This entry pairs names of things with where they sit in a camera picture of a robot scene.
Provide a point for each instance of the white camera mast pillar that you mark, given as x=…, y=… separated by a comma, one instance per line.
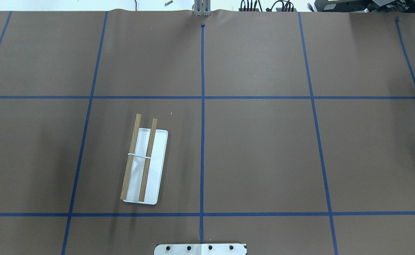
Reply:
x=201, y=249

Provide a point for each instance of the wooden rack bar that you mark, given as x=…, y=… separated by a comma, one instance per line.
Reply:
x=145, y=176
x=130, y=156

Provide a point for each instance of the aluminium frame post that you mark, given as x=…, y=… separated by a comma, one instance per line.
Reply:
x=202, y=8

